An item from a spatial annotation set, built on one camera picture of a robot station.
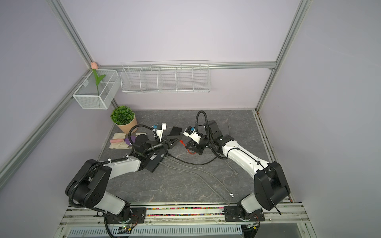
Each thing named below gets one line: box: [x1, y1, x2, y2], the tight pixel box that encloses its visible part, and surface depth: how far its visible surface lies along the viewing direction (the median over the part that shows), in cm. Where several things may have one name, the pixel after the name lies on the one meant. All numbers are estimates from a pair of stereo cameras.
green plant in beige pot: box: [110, 105, 138, 134], surface depth 101 cm
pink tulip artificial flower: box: [90, 61, 106, 96], surface depth 92 cm
